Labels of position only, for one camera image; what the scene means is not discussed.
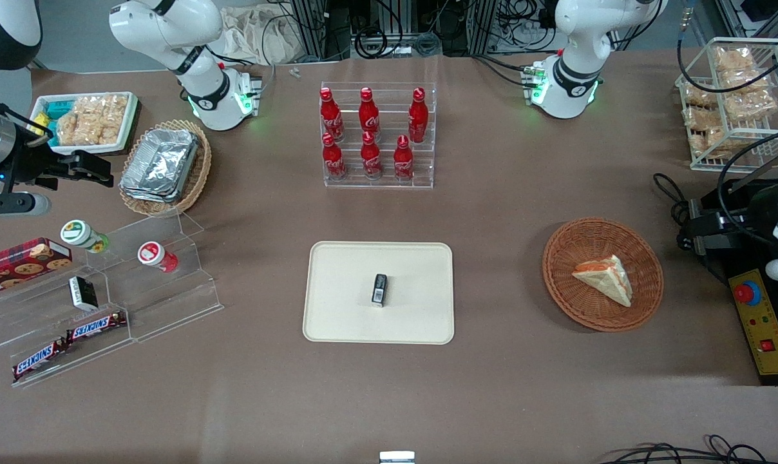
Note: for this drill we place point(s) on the clear acrylic stepped display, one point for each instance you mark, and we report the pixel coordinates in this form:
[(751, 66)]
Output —
[(163, 296)]

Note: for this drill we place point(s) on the beige serving tray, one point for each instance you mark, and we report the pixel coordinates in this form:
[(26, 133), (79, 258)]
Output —
[(344, 290)]

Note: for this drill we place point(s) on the bagged fried snack pack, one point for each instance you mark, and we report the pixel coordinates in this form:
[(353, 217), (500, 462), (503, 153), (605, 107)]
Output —
[(711, 143), (733, 59), (753, 104), (699, 95), (746, 80), (703, 119)]

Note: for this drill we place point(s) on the small black box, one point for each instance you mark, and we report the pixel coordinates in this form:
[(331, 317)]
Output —
[(379, 290)]

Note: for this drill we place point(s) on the beige cloth bag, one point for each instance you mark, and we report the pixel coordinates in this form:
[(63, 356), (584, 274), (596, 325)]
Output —
[(266, 35)]

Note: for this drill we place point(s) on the red lidded yogurt cup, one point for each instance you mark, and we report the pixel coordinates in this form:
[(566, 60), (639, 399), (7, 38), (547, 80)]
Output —
[(154, 254)]

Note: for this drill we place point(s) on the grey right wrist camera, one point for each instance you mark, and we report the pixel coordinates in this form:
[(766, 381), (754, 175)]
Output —
[(15, 205)]

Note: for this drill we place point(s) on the green lidded yogurt cup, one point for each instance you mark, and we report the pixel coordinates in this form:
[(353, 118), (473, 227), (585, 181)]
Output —
[(80, 233)]

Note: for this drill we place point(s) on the black countertop machine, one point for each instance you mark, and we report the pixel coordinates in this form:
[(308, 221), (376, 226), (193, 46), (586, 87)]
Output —
[(717, 235)]

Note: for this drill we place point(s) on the small silver device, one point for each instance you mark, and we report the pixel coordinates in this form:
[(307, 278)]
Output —
[(397, 457)]

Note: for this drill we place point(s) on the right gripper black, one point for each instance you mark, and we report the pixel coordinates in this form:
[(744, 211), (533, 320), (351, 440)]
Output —
[(33, 167)]

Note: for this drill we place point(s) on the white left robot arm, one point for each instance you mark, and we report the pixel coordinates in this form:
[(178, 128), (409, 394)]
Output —
[(572, 77)]

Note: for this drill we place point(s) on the oval wicker basket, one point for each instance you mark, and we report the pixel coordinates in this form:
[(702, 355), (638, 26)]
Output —
[(199, 161)]

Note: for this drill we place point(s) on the yellow control panel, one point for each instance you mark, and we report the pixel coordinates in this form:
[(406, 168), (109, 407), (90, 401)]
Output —
[(772, 348)]

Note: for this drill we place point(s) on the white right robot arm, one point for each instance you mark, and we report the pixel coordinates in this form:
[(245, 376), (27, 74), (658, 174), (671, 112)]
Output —
[(202, 84)]

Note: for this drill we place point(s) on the red cookie box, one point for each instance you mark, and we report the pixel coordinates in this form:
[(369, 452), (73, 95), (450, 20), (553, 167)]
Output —
[(22, 264)]

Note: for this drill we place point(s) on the red emergency stop button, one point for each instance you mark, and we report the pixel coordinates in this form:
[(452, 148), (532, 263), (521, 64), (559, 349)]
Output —
[(746, 293)]

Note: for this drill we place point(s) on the teal snack packet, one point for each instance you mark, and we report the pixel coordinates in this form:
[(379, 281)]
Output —
[(53, 111)]

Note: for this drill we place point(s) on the rice cracker snack pack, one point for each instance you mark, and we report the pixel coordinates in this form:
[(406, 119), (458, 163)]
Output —
[(109, 113), (76, 129)]

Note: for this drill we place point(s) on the clear acrylic bottle rack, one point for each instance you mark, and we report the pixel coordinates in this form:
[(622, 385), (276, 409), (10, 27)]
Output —
[(389, 174)]

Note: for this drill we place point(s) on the Snickers chocolate bar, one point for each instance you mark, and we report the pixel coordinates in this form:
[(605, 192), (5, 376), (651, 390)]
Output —
[(96, 327), (38, 361)]

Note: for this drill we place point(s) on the black and white carton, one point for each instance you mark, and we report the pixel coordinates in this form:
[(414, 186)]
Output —
[(82, 293)]

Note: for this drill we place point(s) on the stacked aluminium foil containers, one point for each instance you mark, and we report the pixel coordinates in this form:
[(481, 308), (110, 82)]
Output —
[(160, 164)]

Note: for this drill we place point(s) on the red cola bottle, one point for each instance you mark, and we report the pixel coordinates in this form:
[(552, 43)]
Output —
[(418, 119), (330, 116), (370, 158), (333, 161), (368, 116), (403, 161)]

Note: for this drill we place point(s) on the triangular sandwich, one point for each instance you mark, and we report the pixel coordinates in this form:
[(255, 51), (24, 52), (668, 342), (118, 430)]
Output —
[(608, 277)]

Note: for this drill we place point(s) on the round brown wicker basket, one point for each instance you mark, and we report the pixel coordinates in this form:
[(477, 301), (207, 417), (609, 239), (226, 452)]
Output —
[(588, 303)]

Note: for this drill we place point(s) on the white rectangular snack tray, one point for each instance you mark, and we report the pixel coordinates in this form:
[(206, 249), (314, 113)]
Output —
[(126, 122)]

